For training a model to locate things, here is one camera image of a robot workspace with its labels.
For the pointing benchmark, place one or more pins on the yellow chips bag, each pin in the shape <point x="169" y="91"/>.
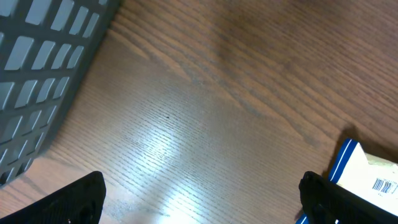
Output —
<point x="371" y="178"/>

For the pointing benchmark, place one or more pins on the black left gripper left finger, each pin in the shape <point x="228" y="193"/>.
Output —
<point x="79" y="202"/>

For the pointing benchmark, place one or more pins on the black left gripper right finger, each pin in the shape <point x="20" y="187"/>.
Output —
<point x="324" y="202"/>

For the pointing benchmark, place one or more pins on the grey plastic mesh basket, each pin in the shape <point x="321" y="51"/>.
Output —
<point x="46" y="49"/>

